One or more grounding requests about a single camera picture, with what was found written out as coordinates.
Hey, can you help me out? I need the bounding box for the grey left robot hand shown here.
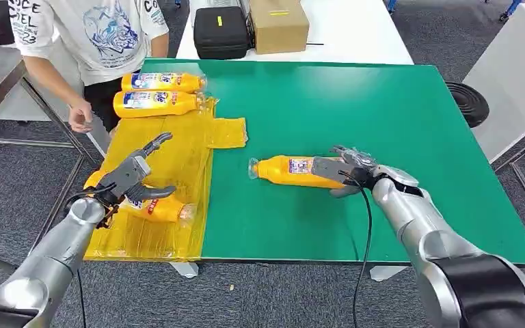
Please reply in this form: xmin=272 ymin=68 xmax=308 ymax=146
xmin=94 ymin=132 xmax=177 ymax=204

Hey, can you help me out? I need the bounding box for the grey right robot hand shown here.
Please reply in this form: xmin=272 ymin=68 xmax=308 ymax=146
xmin=311 ymin=144 xmax=381 ymax=199

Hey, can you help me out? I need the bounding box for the person's right hand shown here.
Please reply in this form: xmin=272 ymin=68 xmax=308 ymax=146
xmin=68 ymin=98 xmax=94 ymax=135

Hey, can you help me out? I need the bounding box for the orange plastic bottle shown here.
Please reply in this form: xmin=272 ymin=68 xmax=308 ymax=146
xmin=83 ymin=169 xmax=198 ymax=223
xmin=113 ymin=90 xmax=209 ymax=120
xmin=121 ymin=72 xmax=208 ymax=94
xmin=247 ymin=154 xmax=349 ymax=190

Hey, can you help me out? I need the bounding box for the yellow plastic sheet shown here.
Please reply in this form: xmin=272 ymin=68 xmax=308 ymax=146
xmin=83 ymin=97 xmax=248 ymax=264

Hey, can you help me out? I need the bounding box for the green table mat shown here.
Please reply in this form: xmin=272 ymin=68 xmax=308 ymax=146
xmin=140 ymin=59 xmax=525 ymax=267

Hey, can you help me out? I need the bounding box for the person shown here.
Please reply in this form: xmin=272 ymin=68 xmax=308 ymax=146
xmin=8 ymin=0 xmax=170 ymax=135

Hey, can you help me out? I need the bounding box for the white table foot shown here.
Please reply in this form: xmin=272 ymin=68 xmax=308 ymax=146
xmin=170 ymin=262 xmax=199 ymax=279
xmin=369 ymin=265 xmax=408 ymax=282

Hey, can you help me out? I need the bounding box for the black ribbed disc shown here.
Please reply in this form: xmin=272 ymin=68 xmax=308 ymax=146
xmin=444 ymin=81 xmax=490 ymax=129

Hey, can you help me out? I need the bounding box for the brown cardboard box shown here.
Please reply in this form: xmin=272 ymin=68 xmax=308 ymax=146
xmin=249 ymin=0 xmax=310 ymax=55

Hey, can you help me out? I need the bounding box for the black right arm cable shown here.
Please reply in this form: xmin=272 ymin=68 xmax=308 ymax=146
xmin=338 ymin=169 xmax=373 ymax=328

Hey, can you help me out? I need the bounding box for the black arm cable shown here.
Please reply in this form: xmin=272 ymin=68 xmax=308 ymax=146
xmin=338 ymin=169 xmax=373 ymax=328
xmin=75 ymin=269 xmax=88 ymax=328

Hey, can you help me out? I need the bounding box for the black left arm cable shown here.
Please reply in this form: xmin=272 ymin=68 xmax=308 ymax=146
xmin=75 ymin=269 xmax=88 ymax=328

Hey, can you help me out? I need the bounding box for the white table with metal frame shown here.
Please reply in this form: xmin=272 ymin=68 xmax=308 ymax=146
xmin=462 ymin=3 xmax=525 ymax=236

